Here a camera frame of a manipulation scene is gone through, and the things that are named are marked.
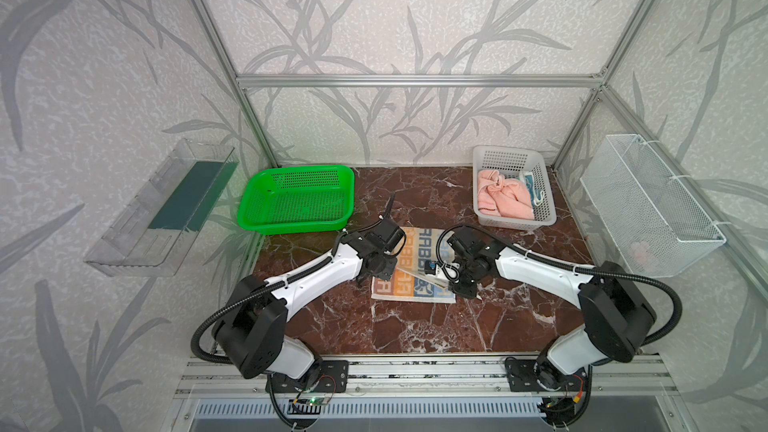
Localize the white plastic basket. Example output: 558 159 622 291
473 146 556 231

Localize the clear acrylic wall shelf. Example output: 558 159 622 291
84 139 239 278

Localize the green plastic basket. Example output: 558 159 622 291
237 165 355 236

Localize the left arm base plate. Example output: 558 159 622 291
268 360 350 394

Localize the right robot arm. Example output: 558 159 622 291
447 226 657 380

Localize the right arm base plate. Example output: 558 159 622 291
504 356 588 394

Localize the aluminium cage frame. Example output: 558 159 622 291
167 0 768 301

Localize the cream lettered towel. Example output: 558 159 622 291
371 227 456 304

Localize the white wire mesh basket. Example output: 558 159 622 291
581 134 726 278

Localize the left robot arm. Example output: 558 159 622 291
192 217 406 385

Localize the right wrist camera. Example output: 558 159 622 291
420 259 449 289

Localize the aluminium front rail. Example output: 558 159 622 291
173 353 680 399

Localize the pink towel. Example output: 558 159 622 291
476 170 535 220

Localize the teal patterned towel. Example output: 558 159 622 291
519 171 546 209

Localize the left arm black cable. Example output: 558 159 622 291
190 193 397 365

